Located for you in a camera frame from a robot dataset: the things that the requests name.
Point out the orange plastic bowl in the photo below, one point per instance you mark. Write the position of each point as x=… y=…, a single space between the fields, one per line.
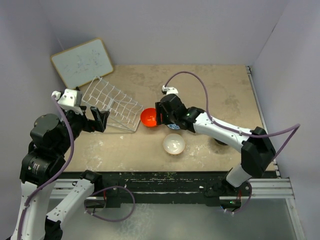
x=148 y=117

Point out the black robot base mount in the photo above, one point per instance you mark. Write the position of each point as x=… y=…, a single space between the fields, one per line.
x=207 y=188

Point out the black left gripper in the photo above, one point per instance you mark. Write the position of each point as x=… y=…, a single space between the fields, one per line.
x=99 y=122

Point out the white ceramic bowl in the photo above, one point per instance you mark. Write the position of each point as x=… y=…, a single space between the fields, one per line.
x=174 y=144

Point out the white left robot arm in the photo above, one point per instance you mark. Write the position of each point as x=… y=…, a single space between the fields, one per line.
x=52 y=137

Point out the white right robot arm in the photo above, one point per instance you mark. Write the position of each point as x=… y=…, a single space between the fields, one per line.
x=256 y=150

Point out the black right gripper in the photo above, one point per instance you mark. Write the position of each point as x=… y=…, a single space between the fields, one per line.
x=160 y=110

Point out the white wire dish rack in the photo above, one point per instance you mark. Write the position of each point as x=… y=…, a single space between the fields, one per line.
x=124 y=111

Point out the small whiteboard yellow frame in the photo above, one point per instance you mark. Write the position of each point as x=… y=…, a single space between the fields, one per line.
x=83 y=63

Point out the blue patterned ceramic bowl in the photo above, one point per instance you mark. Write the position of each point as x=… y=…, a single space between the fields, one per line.
x=173 y=126

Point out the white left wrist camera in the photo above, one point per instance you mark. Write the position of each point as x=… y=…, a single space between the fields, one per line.
x=69 y=100

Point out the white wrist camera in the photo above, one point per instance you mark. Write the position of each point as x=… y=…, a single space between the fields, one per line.
x=166 y=90
x=69 y=100

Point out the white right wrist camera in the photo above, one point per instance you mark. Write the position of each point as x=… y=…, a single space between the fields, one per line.
x=166 y=90

